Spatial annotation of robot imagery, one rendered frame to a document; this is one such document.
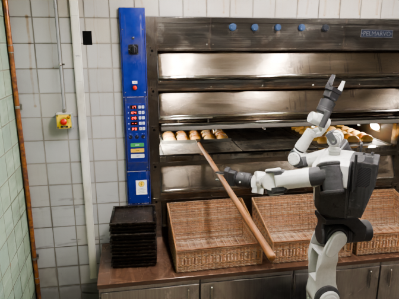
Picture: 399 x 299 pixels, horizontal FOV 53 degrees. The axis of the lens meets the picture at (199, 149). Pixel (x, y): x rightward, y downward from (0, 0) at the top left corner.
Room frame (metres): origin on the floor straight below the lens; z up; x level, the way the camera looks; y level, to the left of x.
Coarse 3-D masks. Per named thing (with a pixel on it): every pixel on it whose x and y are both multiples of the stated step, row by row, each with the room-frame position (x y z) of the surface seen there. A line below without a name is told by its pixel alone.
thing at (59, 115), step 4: (60, 112) 2.55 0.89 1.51; (68, 112) 2.55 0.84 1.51; (72, 112) 2.57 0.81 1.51; (56, 116) 2.50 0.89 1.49; (60, 116) 2.50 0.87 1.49; (64, 116) 2.50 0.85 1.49; (72, 116) 2.55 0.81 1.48; (56, 120) 2.50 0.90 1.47; (60, 120) 2.50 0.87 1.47; (68, 120) 2.51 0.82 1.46; (72, 120) 2.54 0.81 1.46; (56, 124) 2.50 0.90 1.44; (60, 124) 2.50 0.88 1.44; (68, 124) 2.51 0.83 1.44; (72, 124) 2.52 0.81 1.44; (56, 128) 2.50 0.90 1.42; (60, 128) 2.50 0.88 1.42; (64, 128) 2.51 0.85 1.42; (68, 128) 2.51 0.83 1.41; (72, 128) 2.52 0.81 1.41
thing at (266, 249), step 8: (200, 144) 2.91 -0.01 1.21; (208, 160) 2.52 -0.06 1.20; (216, 168) 2.32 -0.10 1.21; (224, 184) 2.06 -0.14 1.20; (232, 192) 1.93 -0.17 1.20; (232, 200) 1.86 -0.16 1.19; (240, 208) 1.73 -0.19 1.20; (248, 216) 1.64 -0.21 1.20; (248, 224) 1.58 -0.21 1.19; (256, 232) 1.49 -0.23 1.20; (256, 240) 1.45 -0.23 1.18; (264, 240) 1.42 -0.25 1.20; (264, 248) 1.37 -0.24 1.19; (272, 256) 1.31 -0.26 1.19
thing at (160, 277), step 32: (160, 256) 2.39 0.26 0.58; (352, 256) 2.39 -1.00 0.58; (384, 256) 2.39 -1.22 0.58; (128, 288) 2.10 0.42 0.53; (160, 288) 2.13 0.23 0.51; (192, 288) 2.17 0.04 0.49; (224, 288) 2.20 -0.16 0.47; (256, 288) 2.23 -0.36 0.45; (288, 288) 2.27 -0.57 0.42; (352, 288) 2.35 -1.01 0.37; (384, 288) 2.38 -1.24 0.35
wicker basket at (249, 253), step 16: (176, 208) 2.65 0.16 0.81; (192, 208) 2.67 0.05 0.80; (208, 208) 2.68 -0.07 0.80; (224, 208) 2.71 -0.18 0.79; (176, 224) 2.62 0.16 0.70; (192, 224) 2.64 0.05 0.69; (208, 224) 2.66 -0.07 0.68; (224, 224) 2.67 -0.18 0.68; (240, 224) 2.70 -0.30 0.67; (176, 240) 2.59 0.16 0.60; (192, 240) 2.60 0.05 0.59; (208, 240) 2.59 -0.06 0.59; (224, 240) 2.60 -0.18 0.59; (240, 240) 2.60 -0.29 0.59; (176, 256) 2.19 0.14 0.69; (192, 256) 2.21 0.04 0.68; (208, 256) 2.23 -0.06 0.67; (224, 256) 2.38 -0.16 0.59; (240, 256) 2.27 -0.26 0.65; (256, 256) 2.37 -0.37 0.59; (176, 272) 2.19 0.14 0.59
